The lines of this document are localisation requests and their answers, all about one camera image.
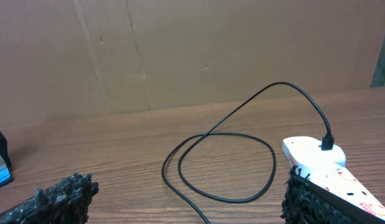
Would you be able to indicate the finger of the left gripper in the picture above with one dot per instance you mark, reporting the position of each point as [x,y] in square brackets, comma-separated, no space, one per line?
[4,156]

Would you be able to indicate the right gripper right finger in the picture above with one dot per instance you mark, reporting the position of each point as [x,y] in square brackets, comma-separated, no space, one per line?
[307,203]

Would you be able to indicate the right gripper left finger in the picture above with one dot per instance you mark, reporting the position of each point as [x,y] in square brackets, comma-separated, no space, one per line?
[65,202]

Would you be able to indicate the blue screen smartphone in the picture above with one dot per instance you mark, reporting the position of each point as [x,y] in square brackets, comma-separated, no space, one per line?
[5,174]

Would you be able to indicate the white power strip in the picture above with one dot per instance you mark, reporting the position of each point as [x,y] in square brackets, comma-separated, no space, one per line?
[342,183]

